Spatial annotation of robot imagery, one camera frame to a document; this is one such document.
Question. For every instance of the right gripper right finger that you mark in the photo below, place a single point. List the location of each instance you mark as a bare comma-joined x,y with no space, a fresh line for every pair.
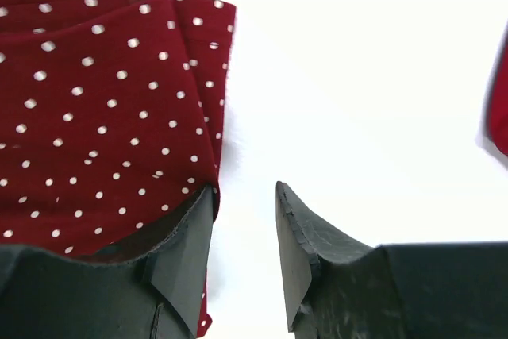
337,287

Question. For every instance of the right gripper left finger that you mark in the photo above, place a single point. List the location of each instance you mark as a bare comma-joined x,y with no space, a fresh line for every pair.
147,285

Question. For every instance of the red polka dot skirt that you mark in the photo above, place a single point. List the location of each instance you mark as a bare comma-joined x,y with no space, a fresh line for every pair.
112,115

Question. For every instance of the folded plain red skirt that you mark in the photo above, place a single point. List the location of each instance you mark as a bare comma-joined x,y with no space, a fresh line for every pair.
495,113

